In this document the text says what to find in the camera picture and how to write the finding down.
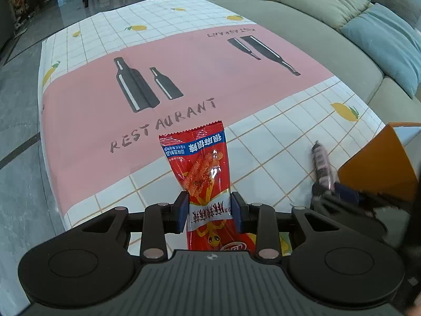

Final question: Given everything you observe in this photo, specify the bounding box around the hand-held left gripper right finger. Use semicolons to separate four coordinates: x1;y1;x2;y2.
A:
230;191;343;261

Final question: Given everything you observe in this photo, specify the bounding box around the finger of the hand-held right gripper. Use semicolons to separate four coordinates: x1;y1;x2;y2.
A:
334;182;369;209
311;182;349;218

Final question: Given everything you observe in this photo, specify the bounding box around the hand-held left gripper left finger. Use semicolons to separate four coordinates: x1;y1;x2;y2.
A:
80;191;189;264

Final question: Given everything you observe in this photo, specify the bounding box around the orange cardboard box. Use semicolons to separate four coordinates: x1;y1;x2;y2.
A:
337;123;421;205

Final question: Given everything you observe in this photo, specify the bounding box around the red spicy strip packet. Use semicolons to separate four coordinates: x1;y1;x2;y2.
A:
159;120;260;254

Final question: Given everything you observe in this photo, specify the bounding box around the blue cushion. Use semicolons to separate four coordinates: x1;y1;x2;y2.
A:
340;3;421;99

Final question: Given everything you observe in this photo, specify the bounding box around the pink and white printed tablecloth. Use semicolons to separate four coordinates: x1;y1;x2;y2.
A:
38;0;389;257

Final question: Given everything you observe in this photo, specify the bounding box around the grey-green sofa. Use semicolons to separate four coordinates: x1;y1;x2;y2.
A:
181;0;421;129

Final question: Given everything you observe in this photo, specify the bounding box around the beige cushion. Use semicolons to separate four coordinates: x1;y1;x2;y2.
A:
266;0;374;30

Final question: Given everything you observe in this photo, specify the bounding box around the dark storage shelf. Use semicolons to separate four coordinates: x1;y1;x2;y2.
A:
8;0;37;37

